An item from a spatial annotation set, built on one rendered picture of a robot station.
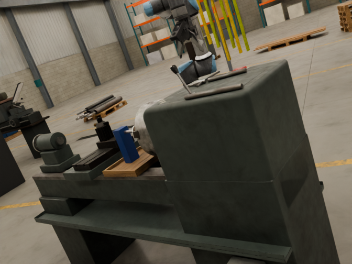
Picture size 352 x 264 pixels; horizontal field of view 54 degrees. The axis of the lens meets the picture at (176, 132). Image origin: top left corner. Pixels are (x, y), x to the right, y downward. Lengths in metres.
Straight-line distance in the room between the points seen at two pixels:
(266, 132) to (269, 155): 0.09
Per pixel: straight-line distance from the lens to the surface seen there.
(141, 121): 1.86
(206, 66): 2.38
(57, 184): 2.79
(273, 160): 1.50
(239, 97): 1.37
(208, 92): 1.46
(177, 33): 1.77
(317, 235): 1.94
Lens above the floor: 1.54
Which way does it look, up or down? 15 degrees down
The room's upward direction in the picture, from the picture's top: 20 degrees counter-clockwise
